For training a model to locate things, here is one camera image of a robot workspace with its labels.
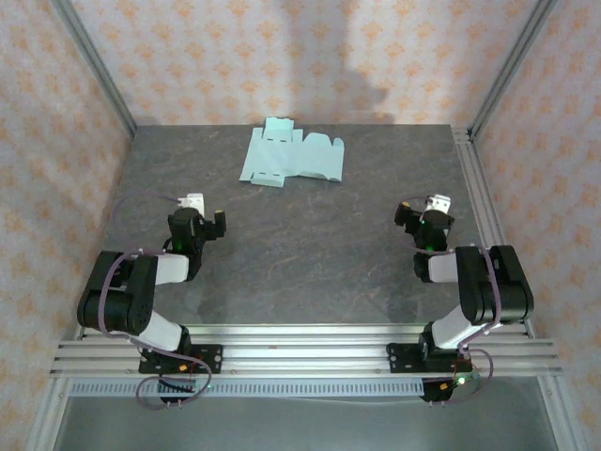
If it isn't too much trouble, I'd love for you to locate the aluminium corner post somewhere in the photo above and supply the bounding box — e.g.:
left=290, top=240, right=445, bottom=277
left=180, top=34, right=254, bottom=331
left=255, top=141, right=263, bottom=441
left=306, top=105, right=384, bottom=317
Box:
left=468, top=0, right=560, bottom=137
left=49, top=0, right=138, bottom=137

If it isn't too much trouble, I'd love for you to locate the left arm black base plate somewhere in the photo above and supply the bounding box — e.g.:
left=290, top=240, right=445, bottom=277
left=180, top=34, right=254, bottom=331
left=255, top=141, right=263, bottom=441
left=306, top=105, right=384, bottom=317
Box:
left=138, top=344, right=223, bottom=377

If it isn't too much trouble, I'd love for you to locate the aluminium mounting rail beam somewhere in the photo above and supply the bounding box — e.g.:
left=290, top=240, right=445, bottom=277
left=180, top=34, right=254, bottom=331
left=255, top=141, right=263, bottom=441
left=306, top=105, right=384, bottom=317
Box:
left=49, top=323, right=563, bottom=377

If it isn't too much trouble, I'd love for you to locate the grey slotted cable duct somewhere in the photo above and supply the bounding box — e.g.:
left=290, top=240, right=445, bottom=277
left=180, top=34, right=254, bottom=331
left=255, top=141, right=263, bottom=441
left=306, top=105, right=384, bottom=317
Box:
left=68, top=380, right=426, bottom=398

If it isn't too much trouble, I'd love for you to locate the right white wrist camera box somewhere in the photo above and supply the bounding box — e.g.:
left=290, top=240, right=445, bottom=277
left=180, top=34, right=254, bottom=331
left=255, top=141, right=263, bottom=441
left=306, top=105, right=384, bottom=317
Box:
left=424, top=194, right=454, bottom=215

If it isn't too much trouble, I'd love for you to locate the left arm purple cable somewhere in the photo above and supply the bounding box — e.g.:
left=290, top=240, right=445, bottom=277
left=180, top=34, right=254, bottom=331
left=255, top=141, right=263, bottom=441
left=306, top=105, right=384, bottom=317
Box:
left=96, top=193, right=213, bottom=409

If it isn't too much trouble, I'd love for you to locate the light blue paper box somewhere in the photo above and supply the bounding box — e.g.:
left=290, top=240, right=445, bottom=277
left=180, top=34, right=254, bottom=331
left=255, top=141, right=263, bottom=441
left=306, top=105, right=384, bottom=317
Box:
left=238, top=117, right=347, bottom=188

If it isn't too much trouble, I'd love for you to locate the aluminium side rail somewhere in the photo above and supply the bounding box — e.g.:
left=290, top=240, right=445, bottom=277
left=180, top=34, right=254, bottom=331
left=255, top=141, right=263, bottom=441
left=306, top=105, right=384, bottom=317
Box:
left=451, top=125, right=536, bottom=339

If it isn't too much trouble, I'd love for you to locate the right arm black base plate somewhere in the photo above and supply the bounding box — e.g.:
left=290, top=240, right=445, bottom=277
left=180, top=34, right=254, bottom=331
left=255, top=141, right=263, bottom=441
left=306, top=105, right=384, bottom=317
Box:
left=386, top=342, right=470, bottom=375

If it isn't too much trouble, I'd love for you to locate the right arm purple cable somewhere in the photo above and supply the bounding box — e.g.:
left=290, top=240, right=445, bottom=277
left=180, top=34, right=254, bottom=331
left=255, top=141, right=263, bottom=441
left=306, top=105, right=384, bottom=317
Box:
left=397, top=195, right=503, bottom=406

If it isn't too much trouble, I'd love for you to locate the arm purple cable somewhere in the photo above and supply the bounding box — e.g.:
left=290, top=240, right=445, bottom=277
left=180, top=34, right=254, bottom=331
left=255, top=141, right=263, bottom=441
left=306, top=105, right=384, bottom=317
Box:
left=96, top=193, right=213, bottom=409
left=397, top=195, right=503, bottom=406

